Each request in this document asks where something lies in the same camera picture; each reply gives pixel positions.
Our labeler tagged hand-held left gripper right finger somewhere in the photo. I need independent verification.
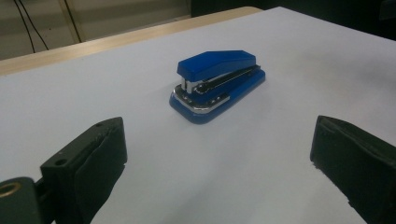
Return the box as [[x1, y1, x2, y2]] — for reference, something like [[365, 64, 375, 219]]
[[309, 115, 396, 224]]

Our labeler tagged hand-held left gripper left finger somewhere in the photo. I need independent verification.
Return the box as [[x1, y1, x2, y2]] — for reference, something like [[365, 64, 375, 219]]
[[39, 116, 129, 224]]

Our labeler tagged blue stapler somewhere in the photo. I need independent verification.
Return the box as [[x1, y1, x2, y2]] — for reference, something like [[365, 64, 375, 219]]
[[168, 49, 267, 125]]

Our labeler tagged white table sheet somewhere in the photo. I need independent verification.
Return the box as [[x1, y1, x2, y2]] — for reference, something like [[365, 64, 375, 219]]
[[0, 6, 396, 224]]

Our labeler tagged black curtain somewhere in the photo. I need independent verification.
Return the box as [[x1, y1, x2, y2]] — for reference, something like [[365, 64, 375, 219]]
[[190, 0, 396, 41]]

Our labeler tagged black power cable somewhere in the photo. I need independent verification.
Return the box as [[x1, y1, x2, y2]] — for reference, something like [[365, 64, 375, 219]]
[[12, 0, 36, 54], [18, 0, 50, 51]]

